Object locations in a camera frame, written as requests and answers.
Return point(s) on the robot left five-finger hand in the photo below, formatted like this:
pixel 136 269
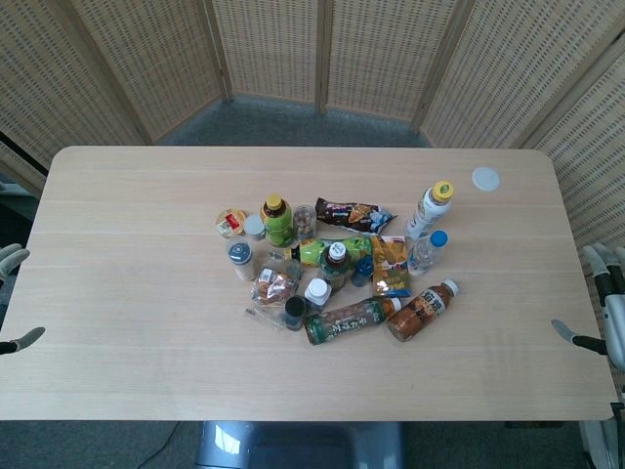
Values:
pixel 12 258

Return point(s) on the robot right five-finger hand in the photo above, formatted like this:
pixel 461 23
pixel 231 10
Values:
pixel 614 317

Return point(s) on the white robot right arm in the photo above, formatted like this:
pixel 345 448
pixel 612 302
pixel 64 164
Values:
pixel 605 439

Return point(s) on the brown label tea bottle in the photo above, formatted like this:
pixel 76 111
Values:
pixel 420 310

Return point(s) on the clear water bottle blue cap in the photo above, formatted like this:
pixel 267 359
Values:
pixel 426 254

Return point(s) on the white bottle with yellow cap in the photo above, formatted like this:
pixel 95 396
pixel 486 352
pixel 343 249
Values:
pixel 429 211

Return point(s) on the green tea bottle yellow cap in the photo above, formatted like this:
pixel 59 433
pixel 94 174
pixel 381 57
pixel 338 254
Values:
pixel 278 222

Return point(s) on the green label tea bottle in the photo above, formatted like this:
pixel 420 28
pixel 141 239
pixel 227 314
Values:
pixel 342 322

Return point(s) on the dark tea bottle white cap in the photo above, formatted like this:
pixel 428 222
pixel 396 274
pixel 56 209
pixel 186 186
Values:
pixel 337 266

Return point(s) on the green label bottle yellow cap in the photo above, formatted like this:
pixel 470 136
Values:
pixel 312 251

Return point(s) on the woven folding screen panel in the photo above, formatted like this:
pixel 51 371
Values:
pixel 268 49
pixel 586 161
pixel 386 54
pixel 54 83
pixel 517 68
pixel 156 54

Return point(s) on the white round plastic lid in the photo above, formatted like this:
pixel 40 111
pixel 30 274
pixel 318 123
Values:
pixel 486 179

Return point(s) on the yellow cup with red label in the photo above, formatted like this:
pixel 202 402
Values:
pixel 229 222

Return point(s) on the white shaker jar grey lid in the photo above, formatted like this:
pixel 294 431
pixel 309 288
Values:
pixel 241 259

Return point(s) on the yellow chip bag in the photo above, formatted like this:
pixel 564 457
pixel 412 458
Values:
pixel 389 266

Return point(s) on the small jar with grey lid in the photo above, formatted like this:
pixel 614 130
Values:
pixel 254 227

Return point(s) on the clear bag of snacks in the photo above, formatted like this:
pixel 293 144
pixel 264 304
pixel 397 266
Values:
pixel 271 290

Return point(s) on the brown snack bag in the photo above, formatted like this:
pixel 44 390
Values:
pixel 349 214

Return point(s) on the small jar with black cap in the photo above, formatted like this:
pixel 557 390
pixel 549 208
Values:
pixel 295 312

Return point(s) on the clear jar of nuts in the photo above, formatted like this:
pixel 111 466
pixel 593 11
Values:
pixel 304 222

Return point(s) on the small jar with white cap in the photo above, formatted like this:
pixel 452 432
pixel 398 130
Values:
pixel 317 293

